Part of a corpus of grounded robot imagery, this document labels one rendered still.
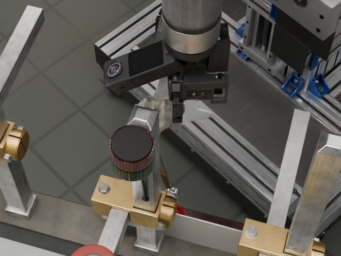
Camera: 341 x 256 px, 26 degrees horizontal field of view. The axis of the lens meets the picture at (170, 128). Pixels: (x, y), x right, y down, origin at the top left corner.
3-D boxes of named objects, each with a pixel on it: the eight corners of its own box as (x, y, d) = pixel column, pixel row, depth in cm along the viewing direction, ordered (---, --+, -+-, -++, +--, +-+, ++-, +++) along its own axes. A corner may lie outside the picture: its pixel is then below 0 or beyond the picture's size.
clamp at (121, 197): (102, 187, 127) (100, 173, 123) (178, 208, 125) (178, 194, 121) (92, 216, 125) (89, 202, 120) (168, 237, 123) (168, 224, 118)
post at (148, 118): (144, 243, 141) (134, 100, 100) (162, 248, 140) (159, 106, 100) (139, 260, 139) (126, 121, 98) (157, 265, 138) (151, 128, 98)
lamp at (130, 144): (126, 193, 117) (118, 119, 99) (160, 202, 116) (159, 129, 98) (114, 226, 114) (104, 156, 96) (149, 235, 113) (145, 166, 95)
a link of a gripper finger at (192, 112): (210, 138, 112) (213, 104, 105) (172, 140, 112) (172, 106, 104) (209, 121, 114) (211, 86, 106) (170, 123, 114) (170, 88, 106)
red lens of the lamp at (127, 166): (118, 128, 101) (117, 120, 99) (160, 139, 100) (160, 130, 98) (103, 165, 97) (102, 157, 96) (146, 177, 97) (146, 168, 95)
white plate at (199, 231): (103, 215, 138) (98, 190, 129) (238, 252, 134) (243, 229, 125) (102, 218, 138) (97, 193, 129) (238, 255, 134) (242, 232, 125)
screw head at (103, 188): (100, 182, 122) (99, 178, 121) (112, 185, 122) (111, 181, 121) (96, 192, 121) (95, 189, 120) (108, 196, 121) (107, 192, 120)
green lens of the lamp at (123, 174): (119, 138, 103) (118, 130, 101) (160, 149, 102) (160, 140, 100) (105, 174, 100) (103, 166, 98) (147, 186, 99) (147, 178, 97)
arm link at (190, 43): (163, 36, 90) (159, -13, 95) (163, 59, 94) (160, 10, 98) (224, 33, 91) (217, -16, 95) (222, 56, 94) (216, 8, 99)
